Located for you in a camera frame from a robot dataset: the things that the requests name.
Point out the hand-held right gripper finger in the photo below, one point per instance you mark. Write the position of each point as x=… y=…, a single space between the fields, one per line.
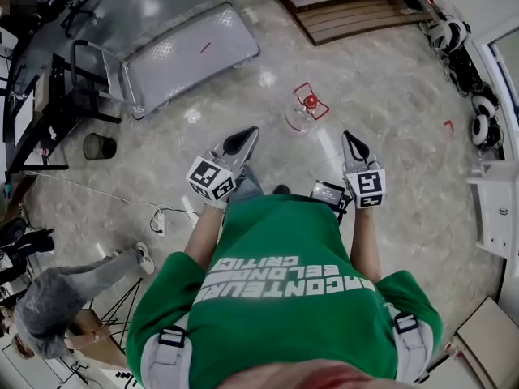
x=346 y=150
x=359 y=147

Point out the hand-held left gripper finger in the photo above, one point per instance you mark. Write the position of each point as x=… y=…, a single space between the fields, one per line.
x=239 y=140
x=249 y=152

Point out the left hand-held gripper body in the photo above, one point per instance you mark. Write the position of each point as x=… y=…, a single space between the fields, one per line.
x=211 y=176

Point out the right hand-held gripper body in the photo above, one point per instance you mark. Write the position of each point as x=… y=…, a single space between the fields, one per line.
x=367 y=186

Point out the clear jug with red cap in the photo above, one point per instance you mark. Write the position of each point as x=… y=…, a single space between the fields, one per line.
x=310 y=101

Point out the metal platform trolley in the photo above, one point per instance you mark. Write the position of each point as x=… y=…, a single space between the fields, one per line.
x=182 y=55

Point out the person's left forearm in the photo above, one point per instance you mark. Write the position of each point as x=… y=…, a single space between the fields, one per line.
x=202 y=233

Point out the person's right forearm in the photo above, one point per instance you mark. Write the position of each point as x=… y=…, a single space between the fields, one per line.
x=365 y=241

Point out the black equipment cart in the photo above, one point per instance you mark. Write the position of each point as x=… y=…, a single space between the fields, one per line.
x=65 y=95

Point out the white wristband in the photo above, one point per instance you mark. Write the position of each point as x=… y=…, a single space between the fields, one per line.
x=217 y=205

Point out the person's blue jeans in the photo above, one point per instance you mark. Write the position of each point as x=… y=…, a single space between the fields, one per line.
x=247 y=186

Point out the person's right black shoe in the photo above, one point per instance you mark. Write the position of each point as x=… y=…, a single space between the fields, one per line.
x=281 y=190

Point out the white round headset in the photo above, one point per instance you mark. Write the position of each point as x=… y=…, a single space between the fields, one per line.
x=484 y=105
x=448 y=35
x=482 y=130

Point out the white cabinet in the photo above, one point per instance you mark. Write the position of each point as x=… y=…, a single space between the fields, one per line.
x=494 y=205

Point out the brown wooden slat platform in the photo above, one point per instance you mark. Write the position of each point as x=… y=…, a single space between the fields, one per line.
x=344 y=14

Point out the black tripod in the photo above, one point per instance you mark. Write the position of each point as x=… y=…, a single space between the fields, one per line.
x=121 y=300

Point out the person's green printed shirt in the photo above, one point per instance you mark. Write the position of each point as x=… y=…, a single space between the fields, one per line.
x=284 y=318

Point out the beige flat box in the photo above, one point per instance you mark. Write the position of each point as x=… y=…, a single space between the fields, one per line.
x=486 y=338

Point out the white sink basin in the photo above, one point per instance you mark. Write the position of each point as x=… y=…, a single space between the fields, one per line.
x=22 y=116

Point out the person's face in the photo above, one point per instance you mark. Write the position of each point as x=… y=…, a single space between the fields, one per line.
x=300 y=379

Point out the brown wooden board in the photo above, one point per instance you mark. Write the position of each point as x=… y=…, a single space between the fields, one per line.
x=109 y=355

